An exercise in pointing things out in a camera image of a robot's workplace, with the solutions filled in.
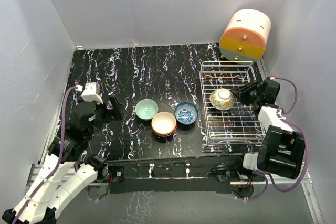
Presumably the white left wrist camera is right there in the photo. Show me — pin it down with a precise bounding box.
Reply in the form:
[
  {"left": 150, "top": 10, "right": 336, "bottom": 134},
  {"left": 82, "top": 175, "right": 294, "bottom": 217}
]
[{"left": 81, "top": 82, "right": 103, "bottom": 104}]

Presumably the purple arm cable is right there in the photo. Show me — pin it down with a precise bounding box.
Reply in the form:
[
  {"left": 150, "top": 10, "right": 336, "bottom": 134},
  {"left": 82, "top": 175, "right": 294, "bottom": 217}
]
[
  {"left": 10, "top": 85, "right": 83, "bottom": 222},
  {"left": 246, "top": 77, "right": 310, "bottom": 201}
]

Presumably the blue white patterned bowl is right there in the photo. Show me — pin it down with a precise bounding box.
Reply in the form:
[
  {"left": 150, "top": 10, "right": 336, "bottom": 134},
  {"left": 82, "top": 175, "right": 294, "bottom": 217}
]
[{"left": 174, "top": 102, "right": 199, "bottom": 125}]

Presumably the white bowl black striped outside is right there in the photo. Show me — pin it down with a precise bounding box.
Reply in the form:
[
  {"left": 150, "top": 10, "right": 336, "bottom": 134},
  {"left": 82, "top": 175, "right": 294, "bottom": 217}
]
[{"left": 151, "top": 112, "right": 177, "bottom": 137}]

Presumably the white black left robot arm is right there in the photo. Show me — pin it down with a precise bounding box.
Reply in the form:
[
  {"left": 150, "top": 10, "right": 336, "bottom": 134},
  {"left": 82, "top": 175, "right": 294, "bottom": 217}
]
[{"left": 2, "top": 96, "right": 124, "bottom": 223}]

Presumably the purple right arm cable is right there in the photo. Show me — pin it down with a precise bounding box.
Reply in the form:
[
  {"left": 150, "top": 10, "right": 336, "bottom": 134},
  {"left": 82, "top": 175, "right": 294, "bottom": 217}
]
[{"left": 246, "top": 77, "right": 310, "bottom": 201}]

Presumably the celadon green bowl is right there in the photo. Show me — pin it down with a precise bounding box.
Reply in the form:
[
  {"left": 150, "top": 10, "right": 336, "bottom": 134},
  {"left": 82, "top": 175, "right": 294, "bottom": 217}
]
[{"left": 135, "top": 99, "right": 159, "bottom": 121}]

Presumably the white wire dish rack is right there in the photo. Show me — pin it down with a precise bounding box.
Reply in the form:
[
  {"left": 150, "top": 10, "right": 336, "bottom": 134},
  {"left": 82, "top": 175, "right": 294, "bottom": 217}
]
[{"left": 199, "top": 61, "right": 265, "bottom": 146}]

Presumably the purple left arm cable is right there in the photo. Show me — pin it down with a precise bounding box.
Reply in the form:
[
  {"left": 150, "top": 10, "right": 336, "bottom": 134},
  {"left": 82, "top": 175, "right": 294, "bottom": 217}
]
[{"left": 10, "top": 85, "right": 83, "bottom": 222}]

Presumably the black marble table mat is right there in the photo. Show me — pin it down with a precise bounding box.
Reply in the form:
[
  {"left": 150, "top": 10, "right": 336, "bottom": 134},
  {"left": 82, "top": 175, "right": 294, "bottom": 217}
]
[{"left": 67, "top": 43, "right": 260, "bottom": 161}]

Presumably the floral cream bowl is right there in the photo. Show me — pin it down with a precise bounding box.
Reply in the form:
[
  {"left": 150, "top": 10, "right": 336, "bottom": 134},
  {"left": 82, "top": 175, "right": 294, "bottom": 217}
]
[{"left": 209, "top": 88, "right": 234, "bottom": 111}]

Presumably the round pastel drawer cabinet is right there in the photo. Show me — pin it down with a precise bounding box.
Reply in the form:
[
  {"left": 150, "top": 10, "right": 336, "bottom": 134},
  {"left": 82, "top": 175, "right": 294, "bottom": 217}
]
[{"left": 219, "top": 9, "right": 271, "bottom": 62}]

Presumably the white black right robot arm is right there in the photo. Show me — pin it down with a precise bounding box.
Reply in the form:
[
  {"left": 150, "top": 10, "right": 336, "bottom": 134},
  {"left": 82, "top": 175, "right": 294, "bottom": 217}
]
[{"left": 231, "top": 78, "right": 305, "bottom": 180}]

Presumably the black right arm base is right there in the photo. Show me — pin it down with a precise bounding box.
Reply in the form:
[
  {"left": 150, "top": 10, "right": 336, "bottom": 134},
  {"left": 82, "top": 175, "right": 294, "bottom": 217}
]
[{"left": 206, "top": 164, "right": 266, "bottom": 187}]

